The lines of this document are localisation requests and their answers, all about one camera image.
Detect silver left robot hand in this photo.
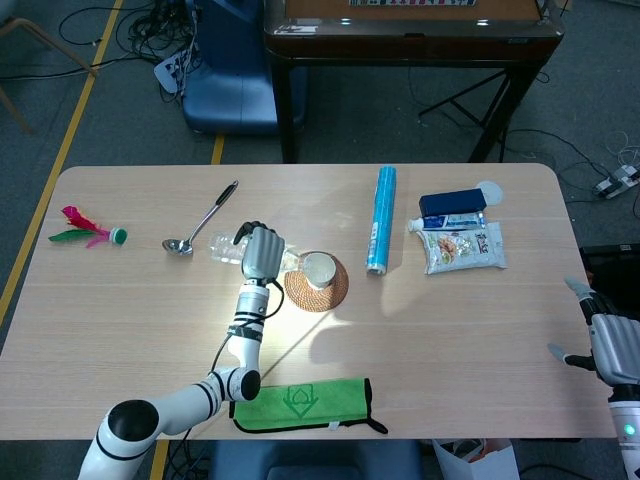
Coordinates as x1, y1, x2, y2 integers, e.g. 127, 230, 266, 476
233, 220, 286, 287

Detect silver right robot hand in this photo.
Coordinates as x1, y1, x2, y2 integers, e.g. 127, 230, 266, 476
547, 277, 640, 386

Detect clear plastic bottle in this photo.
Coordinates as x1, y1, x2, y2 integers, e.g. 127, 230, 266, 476
208, 231, 304, 274

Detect white paper cup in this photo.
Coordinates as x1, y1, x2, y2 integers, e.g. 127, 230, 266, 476
299, 251, 337, 290

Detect round woven rattan coaster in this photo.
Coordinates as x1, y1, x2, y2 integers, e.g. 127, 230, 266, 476
283, 254, 351, 314

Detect black box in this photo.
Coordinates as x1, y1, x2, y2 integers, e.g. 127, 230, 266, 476
578, 243, 640, 321

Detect blue cylindrical wrap roll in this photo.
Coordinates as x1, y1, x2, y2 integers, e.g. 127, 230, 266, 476
366, 166, 399, 276

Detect feather shuttlecock green base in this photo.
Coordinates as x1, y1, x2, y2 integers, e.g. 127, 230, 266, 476
48, 204, 129, 250

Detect green microfiber cloth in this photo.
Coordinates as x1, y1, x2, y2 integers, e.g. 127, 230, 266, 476
228, 377, 389, 435

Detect grey power strip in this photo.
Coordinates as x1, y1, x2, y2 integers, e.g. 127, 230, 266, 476
592, 165, 640, 200

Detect white paper bag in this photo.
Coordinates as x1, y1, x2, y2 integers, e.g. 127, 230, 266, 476
432, 438, 521, 480

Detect white snack bag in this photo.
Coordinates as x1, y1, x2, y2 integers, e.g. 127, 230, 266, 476
422, 221, 508, 276

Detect white round disc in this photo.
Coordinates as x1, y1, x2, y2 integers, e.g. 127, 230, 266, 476
475, 180, 505, 207

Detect white blue toothpaste tube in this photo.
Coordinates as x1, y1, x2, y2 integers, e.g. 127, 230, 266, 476
407, 211, 487, 233

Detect dark blue rectangular box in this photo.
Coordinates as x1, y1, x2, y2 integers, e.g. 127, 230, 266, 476
418, 188, 489, 219

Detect white power strip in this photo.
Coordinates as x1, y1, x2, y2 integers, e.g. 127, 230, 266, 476
153, 49, 194, 95

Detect blue padded seat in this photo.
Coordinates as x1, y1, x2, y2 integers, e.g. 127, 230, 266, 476
207, 439, 424, 480

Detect black tripod stand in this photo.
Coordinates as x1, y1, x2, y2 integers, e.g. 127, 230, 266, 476
417, 69, 511, 164

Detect dark wooden mahjong table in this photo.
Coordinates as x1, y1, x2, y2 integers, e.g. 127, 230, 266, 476
262, 0, 561, 165

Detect white chair wooden legs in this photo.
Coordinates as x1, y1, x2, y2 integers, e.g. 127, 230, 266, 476
0, 17, 100, 135

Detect steel ladle black handle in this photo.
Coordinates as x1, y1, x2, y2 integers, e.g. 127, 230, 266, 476
161, 179, 240, 258

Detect tangled black floor cables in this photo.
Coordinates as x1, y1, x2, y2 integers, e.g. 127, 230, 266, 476
58, 0, 201, 66

